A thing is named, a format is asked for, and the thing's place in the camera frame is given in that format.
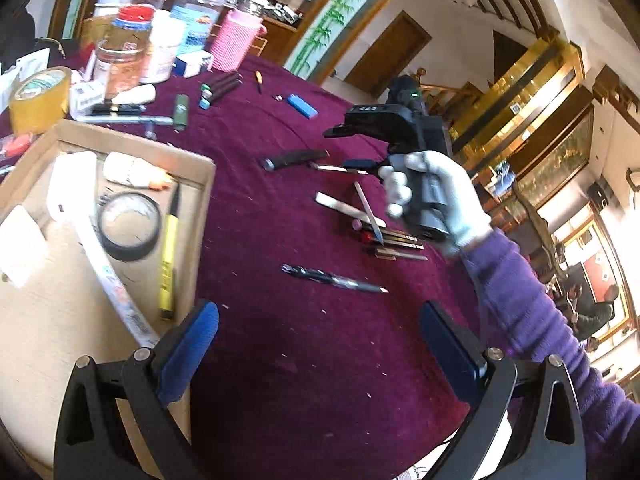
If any clear black ballpoint pen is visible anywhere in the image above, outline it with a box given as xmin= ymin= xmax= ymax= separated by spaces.
xmin=308 ymin=162 xmax=369 ymax=176

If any white marker tube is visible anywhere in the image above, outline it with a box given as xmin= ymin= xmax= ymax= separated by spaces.
xmin=314 ymin=192 xmax=371 ymax=224

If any black gel pen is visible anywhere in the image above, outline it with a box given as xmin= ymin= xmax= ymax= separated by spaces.
xmin=281 ymin=263 xmax=388 ymax=294

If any purple sleeved right forearm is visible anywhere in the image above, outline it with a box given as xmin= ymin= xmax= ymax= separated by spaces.
xmin=461 ymin=229 xmax=639 ymax=479

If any white gloved right hand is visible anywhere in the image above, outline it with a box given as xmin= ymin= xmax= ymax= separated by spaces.
xmin=378 ymin=151 xmax=494 ymax=257

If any black marker pink cap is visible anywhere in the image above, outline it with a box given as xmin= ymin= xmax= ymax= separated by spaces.
xmin=350 ymin=218 xmax=419 ymax=244

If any long black capped pen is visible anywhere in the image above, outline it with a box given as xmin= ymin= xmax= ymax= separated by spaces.
xmin=260 ymin=150 xmax=329 ymax=171

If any thin white pen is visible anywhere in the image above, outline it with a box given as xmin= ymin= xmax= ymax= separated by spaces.
xmin=354 ymin=181 xmax=384 ymax=246

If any black marker red cap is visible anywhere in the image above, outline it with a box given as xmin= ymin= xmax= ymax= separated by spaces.
xmin=360 ymin=233 xmax=424 ymax=252

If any blue lighter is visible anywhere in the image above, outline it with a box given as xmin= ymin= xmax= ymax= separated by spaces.
xmin=286 ymin=94 xmax=318 ymax=119

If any thin black pen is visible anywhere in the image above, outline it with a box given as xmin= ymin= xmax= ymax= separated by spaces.
xmin=372 ymin=247 xmax=428 ymax=261

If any black tape roll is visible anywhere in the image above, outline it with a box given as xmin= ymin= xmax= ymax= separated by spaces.
xmin=96 ymin=192 xmax=162 ymax=262

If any small yellow black pen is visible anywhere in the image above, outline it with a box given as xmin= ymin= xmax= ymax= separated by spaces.
xmin=255 ymin=70 xmax=264 ymax=94

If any purple velvet tablecloth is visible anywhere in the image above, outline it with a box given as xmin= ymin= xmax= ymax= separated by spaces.
xmin=0 ymin=54 xmax=507 ymax=480

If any cardboard box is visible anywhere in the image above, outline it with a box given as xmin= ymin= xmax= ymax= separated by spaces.
xmin=1 ymin=120 xmax=218 ymax=479

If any black markers pair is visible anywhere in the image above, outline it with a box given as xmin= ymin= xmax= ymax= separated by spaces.
xmin=198 ymin=70 xmax=243 ymax=110

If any pink knitted cup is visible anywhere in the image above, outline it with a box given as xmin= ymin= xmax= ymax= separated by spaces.
xmin=208 ymin=9 xmax=267 ymax=73

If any green marker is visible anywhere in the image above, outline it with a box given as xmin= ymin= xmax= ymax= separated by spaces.
xmin=172 ymin=94 xmax=190 ymax=131

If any silver grey pen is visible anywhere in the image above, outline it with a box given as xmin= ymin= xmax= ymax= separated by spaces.
xmin=76 ymin=115 xmax=174 ymax=140

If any blue white tissue pack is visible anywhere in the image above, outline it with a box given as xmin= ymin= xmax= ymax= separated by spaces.
xmin=170 ymin=0 xmax=224 ymax=78

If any red lid plastic jar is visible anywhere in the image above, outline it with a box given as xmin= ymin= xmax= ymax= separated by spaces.
xmin=92 ymin=4 xmax=155 ymax=100

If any yellow packing tape roll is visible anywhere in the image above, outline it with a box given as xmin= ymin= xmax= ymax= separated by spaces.
xmin=9 ymin=66 xmax=72 ymax=136

